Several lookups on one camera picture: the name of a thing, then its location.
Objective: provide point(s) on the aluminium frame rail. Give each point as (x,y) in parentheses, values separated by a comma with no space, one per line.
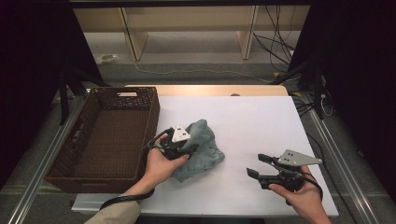
(40,168)
(339,161)

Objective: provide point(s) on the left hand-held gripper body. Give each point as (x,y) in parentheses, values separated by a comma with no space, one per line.
(177,137)

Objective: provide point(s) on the beige wooden shelf unit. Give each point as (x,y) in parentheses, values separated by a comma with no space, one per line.
(186,18)

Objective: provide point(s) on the white table sheet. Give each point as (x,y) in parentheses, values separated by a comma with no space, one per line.
(249,124)

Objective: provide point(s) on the black curtain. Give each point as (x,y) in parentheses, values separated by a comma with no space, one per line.
(358,77)
(31,77)

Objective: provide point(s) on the brown woven basket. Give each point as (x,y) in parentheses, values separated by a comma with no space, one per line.
(109,140)

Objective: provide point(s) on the black tripod stand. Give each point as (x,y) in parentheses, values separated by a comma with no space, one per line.
(317,90)
(64,93)

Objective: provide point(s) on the blue-grey cloth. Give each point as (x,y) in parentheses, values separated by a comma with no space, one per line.
(207,147)

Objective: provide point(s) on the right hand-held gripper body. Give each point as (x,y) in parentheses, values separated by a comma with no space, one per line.
(294,159)

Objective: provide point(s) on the person's left hand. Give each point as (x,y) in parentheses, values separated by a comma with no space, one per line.
(160,168)

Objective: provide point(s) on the person's right hand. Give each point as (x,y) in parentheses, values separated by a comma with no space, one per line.
(305,199)

